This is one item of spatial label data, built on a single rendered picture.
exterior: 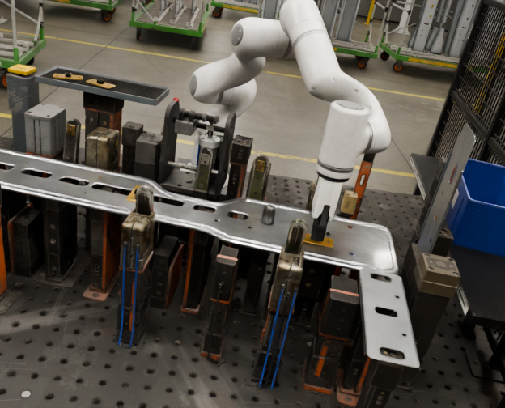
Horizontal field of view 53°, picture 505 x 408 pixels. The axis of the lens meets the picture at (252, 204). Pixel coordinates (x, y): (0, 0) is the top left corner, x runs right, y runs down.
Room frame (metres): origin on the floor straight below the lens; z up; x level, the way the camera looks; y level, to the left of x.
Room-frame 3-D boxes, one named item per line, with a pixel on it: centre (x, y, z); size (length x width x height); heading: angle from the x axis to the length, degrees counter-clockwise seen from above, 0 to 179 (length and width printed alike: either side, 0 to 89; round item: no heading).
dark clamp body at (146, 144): (1.34, 0.32, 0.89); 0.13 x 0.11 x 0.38; 177
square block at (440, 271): (0.97, -0.44, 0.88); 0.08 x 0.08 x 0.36; 87
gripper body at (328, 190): (1.07, -0.17, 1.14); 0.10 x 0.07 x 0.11; 177
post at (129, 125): (1.36, 0.38, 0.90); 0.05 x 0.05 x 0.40; 87
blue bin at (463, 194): (1.26, -0.61, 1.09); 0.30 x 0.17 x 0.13; 171
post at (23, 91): (1.50, 0.77, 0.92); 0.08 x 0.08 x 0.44; 87
